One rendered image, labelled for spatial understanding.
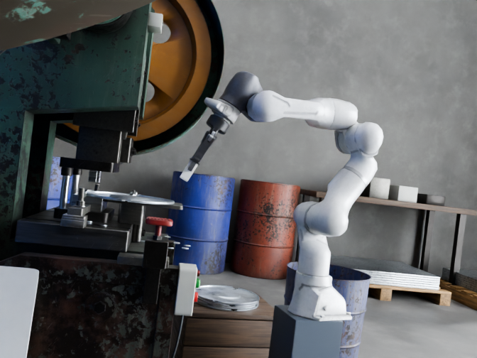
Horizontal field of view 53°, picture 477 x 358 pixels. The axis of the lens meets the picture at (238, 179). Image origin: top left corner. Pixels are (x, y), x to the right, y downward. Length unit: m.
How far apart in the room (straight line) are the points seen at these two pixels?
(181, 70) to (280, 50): 3.25
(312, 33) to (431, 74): 1.40
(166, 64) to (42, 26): 1.74
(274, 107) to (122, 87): 0.47
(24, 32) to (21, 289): 1.17
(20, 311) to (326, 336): 0.95
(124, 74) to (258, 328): 1.14
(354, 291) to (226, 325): 0.69
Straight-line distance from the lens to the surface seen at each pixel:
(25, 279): 1.41
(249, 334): 2.02
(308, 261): 1.68
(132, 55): 1.45
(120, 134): 1.54
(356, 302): 2.40
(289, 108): 1.58
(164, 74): 2.00
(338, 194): 1.68
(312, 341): 1.70
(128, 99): 1.42
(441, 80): 5.83
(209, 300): 2.03
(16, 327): 1.42
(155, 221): 1.25
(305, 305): 1.70
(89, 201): 1.55
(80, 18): 0.28
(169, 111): 1.94
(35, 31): 0.28
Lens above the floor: 0.89
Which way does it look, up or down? level
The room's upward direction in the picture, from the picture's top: 7 degrees clockwise
